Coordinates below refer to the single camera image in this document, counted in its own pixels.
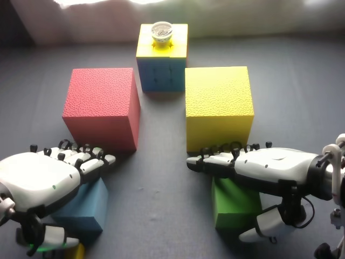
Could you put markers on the small white patterned cup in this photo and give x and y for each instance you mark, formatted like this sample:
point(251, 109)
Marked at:
point(161, 36)

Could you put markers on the Rubik's puzzle cube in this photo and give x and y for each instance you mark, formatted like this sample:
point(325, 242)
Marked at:
point(161, 75)

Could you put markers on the green foam cube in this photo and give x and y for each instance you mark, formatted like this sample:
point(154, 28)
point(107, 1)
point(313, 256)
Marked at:
point(234, 205)

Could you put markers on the blue foam cube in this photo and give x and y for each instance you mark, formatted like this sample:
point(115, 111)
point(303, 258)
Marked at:
point(89, 205)

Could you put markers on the small yellow block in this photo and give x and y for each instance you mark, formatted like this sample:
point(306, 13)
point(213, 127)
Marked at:
point(76, 253)

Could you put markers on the large yellow textured cube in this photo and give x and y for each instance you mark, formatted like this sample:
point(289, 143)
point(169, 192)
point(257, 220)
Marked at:
point(218, 108)

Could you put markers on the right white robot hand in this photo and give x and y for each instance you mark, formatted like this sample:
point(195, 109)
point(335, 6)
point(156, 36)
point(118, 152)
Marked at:
point(275, 167)

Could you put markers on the large red textured cube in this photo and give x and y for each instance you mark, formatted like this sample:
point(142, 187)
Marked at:
point(102, 108)

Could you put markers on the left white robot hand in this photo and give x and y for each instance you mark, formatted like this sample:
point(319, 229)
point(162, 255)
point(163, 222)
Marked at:
point(35, 178)

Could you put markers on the grey table cloth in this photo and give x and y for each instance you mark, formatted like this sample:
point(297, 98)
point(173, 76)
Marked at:
point(167, 175)

